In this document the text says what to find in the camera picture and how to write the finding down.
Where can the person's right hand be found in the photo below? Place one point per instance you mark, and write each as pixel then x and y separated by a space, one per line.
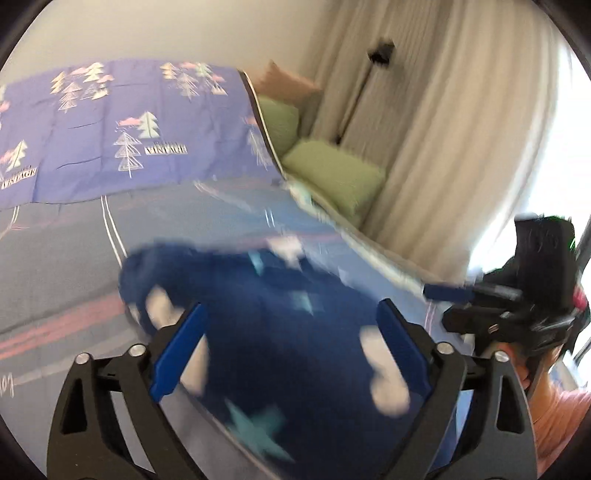
pixel 528 374

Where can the peach pillow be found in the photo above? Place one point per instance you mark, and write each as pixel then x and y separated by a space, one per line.
pixel 286 83

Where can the striped blue bed sheet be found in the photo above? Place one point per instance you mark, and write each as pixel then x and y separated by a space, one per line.
pixel 60 263

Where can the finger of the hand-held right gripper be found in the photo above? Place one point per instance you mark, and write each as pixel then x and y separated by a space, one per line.
pixel 445 291

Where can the small green pillow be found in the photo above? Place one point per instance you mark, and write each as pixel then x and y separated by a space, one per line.
pixel 279 124

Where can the cream curtain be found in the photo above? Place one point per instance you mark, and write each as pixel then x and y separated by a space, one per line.
pixel 452 152

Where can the large green pillow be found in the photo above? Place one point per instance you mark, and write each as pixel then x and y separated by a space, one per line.
pixel 337 175

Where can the navy star print fleece garment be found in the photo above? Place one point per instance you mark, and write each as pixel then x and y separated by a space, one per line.
pixel 295 350

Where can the person's right forearm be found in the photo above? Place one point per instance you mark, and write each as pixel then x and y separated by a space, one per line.
pixel 565 420

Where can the black camera stand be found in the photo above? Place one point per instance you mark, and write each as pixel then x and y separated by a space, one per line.
pixel 381 51

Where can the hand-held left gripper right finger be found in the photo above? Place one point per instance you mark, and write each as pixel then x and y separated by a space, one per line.
pixel 401 350

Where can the purple tree print quilt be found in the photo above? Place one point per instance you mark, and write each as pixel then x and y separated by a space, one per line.
pixel 138 138

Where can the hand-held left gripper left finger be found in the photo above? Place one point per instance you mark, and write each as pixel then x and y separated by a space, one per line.
pixel 178 355

